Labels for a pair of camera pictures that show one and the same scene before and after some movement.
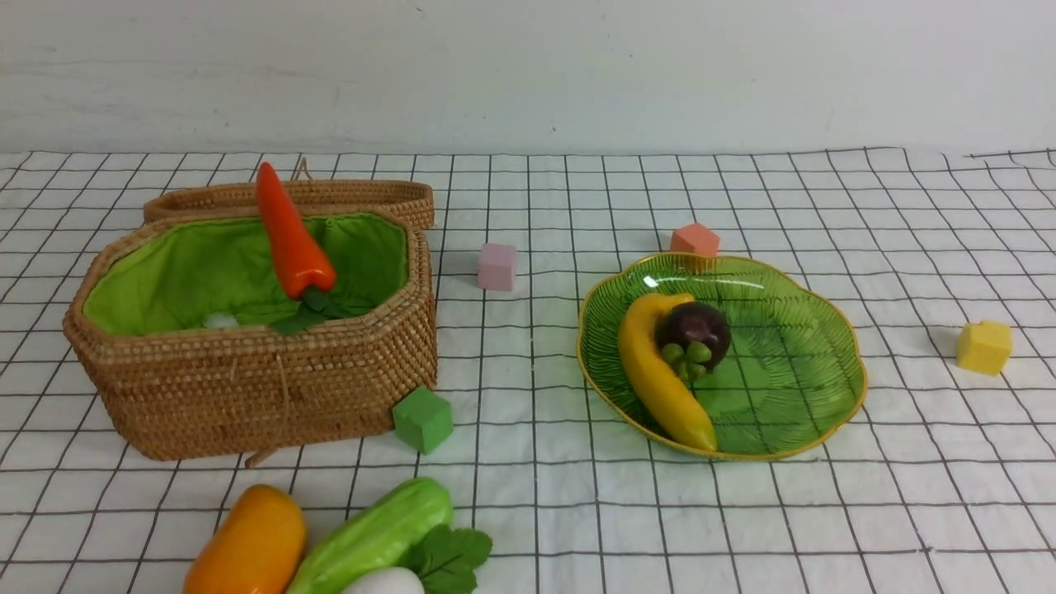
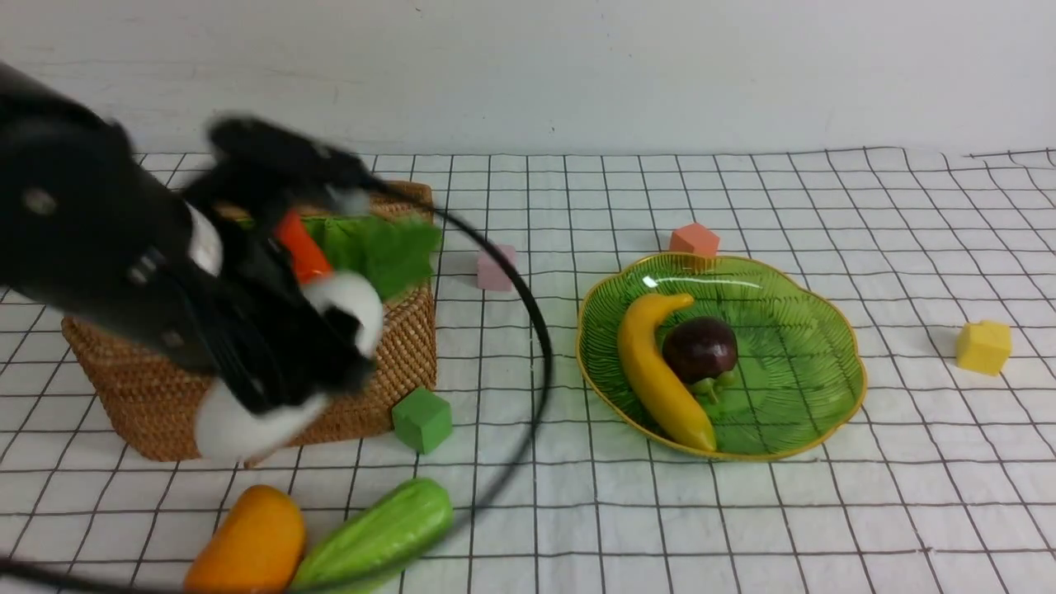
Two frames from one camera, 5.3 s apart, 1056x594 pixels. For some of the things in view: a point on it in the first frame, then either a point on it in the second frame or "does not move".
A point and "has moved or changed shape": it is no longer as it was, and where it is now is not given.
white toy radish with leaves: (441, 561) -> (228, 431)
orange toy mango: (256, 549) does not move
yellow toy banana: (671, 403) does not move
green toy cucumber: (375, 535) does not move
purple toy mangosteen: (692, 337) has moved or changed shape
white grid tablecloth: (941, 481) does not move
